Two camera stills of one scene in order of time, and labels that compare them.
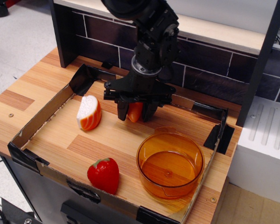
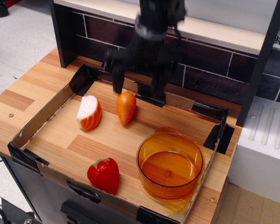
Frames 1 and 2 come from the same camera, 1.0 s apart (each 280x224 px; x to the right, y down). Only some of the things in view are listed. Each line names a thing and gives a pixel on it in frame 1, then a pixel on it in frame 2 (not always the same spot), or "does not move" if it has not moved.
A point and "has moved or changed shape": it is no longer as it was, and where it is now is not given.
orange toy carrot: x=135 y=110 has moved or changed shape
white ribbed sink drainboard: x=260 y=162 does not move
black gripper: x=142 y=85 → x=148 y=51
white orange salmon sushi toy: x=89 y=113 does not move
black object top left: x=2 y=10 does not move
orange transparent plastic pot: x=170 y=164 does not move
